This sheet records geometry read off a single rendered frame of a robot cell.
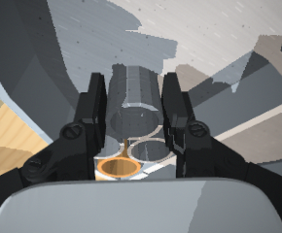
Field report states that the dark grey metal bushing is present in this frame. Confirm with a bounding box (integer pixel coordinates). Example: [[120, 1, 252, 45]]
[[127, 127, 173, 163], [105, 66, 164, 140], [94, 127, 124, 159]]

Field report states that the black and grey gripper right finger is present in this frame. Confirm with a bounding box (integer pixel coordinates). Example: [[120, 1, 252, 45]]
[[160, 73, 282, 219]]

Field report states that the bronze bushing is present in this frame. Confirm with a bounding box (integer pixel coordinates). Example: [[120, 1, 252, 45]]
[[97, 139, 140, 177]]

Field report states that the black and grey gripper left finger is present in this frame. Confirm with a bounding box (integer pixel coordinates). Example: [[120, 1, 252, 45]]
[[0, 73, 107, 207]]

